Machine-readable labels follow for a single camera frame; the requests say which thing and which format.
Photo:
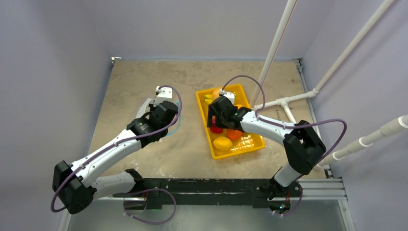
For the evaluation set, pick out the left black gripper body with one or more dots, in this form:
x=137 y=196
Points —
x=152 y=108

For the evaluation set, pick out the white pvc pipe frame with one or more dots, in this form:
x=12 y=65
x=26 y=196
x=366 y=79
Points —
x=358 y=65

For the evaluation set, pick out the yellow banana bunch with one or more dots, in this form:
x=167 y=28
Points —
x=208 y=99

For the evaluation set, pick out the clear zip bag blue zipper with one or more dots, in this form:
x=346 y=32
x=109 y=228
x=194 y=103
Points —
x=145 y=110

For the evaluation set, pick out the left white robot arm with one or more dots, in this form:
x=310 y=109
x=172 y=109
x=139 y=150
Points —
x=77 y=184

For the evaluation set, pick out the red apple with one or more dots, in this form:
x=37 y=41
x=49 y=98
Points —
x=214 y=129

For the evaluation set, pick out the aluminium frame rail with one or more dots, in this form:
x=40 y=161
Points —
x=330 y=193

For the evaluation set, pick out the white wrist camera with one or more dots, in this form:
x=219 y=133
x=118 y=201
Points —
x=229 y=95
x=163 y=94

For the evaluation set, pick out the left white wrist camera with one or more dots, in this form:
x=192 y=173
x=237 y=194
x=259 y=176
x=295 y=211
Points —
x=163 y=94

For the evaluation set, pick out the yellow plastic tray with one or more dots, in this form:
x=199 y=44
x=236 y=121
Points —
x=249 y=142

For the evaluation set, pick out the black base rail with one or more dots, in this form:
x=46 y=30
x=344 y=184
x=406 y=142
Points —
x=257 y=193

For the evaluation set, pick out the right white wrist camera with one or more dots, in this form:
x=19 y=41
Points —
x=229 y=95

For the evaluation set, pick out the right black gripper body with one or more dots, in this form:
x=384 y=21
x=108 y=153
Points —
x=218 y=117

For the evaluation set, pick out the yellow lemon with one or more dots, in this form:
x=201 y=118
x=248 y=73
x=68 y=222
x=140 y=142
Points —
x=222 y=143

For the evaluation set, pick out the orange fruit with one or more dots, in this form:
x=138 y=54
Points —
x=233 y=134

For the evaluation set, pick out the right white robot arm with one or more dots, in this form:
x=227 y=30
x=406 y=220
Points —
x=303 y=146

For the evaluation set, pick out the orange peach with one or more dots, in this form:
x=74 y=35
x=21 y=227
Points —
x=215 y=94

